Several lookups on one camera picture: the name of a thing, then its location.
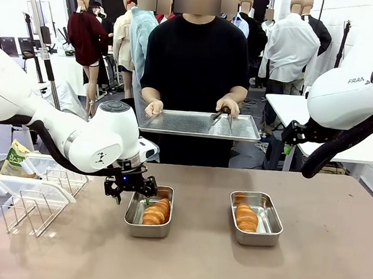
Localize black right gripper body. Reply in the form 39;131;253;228
295;118;339;149

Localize white work table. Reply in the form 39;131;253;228
258;92;373;180

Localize person's right hand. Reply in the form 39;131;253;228
143;98;165;119

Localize perforated steel baking tray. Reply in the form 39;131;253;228
137;105;263;143

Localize person's left hand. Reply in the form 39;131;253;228
215;97;242;120

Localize person's left forearm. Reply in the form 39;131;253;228
224;85;248;105

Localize black camera tripod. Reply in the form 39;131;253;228
17;12;50;84

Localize black office chair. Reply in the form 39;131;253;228
14;36;41;73

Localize clear plastic container lid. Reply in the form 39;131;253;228
0;174;78;205
22;152;91;184

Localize black handled metal tongs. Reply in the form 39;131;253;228
210;106;239;135

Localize person in black shirt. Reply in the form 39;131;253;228
133;0;258;170

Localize stainless steel rectangular container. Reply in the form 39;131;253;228
225;189;287;249
122;182;176;241

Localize golden croissant bread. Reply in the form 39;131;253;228
233;201;260;234
141;196;172;228

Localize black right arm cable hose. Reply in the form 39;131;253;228
300;107;373;185

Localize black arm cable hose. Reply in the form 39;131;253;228
300;107;373;185
23;119;123;179

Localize black stand with clamp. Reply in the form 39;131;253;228
333;18;353;70

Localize person's right forearm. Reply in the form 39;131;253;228
140;86;164;107

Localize mannequin in blue white shirt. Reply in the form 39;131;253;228
220;0;252;38

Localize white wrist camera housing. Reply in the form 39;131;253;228
136;137;161;163

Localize mannequin in black coat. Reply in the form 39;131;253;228
232;0;272;88

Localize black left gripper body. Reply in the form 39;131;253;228
111;159;149;194

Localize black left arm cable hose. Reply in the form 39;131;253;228
23;119;123;179

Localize silver wire lid rack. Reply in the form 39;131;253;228
0;162;90;242

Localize green yellow food bag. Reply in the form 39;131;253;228
0;138;42;179

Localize mannequin with black cap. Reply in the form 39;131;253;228
88;0;117;39

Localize silver light stand pole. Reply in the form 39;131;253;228
12;0;70;110

